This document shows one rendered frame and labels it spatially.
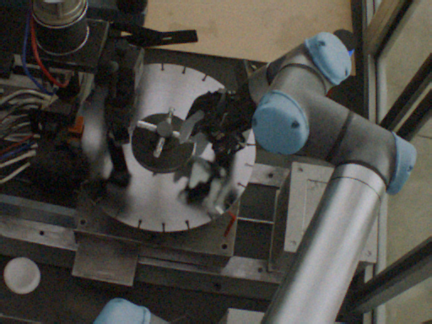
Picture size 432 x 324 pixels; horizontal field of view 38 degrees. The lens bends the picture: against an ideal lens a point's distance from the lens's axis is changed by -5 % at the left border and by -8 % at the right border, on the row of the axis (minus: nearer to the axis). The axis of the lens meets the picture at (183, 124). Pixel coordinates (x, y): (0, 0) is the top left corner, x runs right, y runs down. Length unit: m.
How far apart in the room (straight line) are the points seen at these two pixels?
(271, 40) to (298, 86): 0.73
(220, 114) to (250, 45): 0.56
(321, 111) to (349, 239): 0.18
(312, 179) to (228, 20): 0.50
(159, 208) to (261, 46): 0.57
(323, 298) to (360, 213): 0.12
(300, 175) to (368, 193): 0.46
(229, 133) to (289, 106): 0.21
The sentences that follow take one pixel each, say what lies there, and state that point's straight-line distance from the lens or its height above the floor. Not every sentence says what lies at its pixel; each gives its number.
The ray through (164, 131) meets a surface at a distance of 1.13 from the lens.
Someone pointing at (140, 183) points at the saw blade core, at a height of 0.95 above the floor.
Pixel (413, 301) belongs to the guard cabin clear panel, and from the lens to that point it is 1.16.
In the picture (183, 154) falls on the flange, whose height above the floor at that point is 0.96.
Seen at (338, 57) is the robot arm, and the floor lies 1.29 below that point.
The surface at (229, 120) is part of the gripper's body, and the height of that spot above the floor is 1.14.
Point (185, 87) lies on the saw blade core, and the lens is 1.24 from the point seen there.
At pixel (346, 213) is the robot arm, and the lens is 0.78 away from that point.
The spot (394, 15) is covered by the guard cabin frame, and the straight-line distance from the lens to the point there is 1.47.
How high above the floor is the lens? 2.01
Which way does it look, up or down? 62 degrees down
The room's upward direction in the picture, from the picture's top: 11 degrees clockwise
